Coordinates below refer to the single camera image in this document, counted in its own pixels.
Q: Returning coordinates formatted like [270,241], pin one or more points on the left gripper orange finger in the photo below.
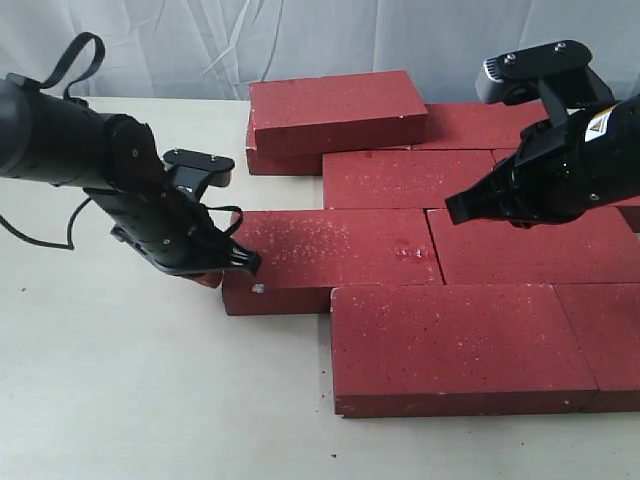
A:
[211,279]

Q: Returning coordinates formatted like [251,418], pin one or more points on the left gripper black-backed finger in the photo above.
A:
[244,259]

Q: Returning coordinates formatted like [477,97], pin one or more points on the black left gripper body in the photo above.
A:
[158,221]

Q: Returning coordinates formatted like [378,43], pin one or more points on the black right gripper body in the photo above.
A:
[555,176]

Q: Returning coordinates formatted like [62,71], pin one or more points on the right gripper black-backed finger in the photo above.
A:
[490,198]

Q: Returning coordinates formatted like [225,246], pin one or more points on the red brick large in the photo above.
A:
[400,179]

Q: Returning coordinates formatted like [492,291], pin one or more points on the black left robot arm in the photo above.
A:
[58,142]

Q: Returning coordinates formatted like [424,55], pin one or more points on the red brick far right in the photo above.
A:
[629,208]

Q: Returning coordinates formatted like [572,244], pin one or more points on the red brick back right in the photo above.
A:
[477,126]

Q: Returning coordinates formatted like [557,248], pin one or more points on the red brick middle right base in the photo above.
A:
[598,248]

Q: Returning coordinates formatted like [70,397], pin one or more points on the red brick base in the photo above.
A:
[598,248]
[461,350]

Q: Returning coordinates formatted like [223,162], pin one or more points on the red brick under back top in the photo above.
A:
[280,164]

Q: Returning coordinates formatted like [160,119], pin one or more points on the red brick front base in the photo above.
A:
[461,350]

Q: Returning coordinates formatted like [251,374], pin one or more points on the red brick front right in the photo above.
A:
[605,321]

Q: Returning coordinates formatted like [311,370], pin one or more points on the white wrinkled backdrop cloth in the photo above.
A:
[216,49]

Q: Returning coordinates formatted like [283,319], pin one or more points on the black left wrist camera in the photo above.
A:
[194,172]

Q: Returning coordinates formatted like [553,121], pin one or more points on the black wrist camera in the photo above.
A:
[194,172]
[558,74]

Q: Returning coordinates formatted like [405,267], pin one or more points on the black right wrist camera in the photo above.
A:
[558,74]

